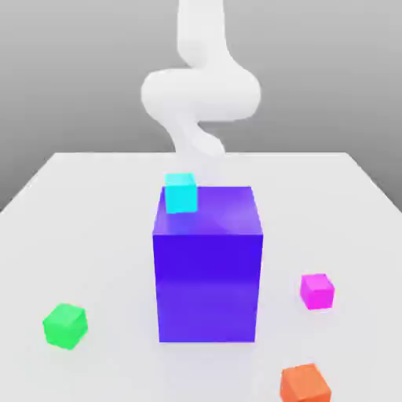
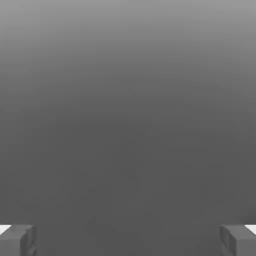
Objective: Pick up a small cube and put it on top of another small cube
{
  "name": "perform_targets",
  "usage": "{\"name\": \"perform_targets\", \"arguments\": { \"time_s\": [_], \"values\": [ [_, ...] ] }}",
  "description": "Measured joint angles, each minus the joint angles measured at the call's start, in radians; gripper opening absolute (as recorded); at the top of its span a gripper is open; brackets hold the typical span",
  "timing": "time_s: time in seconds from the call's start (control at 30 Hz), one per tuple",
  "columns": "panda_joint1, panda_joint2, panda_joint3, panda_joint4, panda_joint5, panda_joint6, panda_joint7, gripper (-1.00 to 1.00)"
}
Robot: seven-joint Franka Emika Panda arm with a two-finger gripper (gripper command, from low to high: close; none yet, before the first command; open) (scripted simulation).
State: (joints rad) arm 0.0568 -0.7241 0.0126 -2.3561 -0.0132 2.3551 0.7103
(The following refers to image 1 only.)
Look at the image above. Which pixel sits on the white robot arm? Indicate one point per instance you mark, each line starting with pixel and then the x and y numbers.
pixel 201 91

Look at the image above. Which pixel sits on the small cyan cube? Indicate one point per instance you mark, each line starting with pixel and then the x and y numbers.
pixel 181 194

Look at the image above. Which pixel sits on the small magenta cube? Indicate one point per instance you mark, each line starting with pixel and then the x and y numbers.
pixel 316 292

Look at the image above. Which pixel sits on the small green cube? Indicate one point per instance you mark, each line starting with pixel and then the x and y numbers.
pixel 64 326

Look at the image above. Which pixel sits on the small orange cube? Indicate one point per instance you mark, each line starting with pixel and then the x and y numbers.
pixel 304 384

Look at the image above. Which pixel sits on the large purple box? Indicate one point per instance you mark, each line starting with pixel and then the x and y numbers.
pixel 207 282

